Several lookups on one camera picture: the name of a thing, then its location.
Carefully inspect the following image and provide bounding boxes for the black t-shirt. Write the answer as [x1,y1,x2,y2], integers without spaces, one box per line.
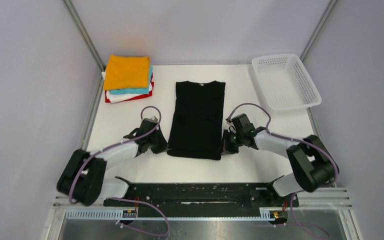
[167,81,226,161]

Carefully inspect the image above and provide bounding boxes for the white slotted cable duct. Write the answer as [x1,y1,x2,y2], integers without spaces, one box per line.
[65,208,275,221]

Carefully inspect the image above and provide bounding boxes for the white plastic basket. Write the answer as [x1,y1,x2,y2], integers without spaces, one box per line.
[251,53,322,111]

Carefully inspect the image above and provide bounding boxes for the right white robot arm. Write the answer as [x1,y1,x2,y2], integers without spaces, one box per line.
[222,113,339,197]

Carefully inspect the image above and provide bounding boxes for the aluminium frame post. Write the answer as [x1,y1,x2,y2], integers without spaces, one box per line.
[299,0,339,62]
[61,0,106,72]

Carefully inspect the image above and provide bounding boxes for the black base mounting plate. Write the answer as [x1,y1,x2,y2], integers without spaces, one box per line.
[103,182,299,217]

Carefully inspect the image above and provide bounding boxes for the red folded t-shirt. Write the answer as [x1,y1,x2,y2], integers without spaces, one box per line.
[104,74,154,104]

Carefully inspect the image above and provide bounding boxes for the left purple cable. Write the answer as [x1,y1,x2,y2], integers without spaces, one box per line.
[67,105,171,238]

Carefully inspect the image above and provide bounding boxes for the purple cable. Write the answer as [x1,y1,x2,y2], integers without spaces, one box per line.
[67,105,171,238]
[225,102,340,240]

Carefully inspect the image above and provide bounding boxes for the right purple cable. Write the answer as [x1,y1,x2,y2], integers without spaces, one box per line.
[225,102,340,240]

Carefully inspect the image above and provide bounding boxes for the right aluminium frame post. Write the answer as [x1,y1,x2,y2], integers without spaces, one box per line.
[299,0,339,62]

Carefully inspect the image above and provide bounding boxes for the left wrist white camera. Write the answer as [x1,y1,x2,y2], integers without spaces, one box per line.
[147,116,158,123]

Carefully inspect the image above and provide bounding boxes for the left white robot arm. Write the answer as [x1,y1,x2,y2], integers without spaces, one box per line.
[56,117,168,206]

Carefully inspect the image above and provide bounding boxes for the teal folded t-shirt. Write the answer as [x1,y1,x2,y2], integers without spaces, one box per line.
[109,66,153,95]

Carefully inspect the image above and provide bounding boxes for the left aluminium frame post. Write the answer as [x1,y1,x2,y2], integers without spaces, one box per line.
[61,0,106,72]

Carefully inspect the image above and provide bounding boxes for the orange folded t-shirt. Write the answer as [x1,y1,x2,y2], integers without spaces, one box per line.
[103,55,150,91]

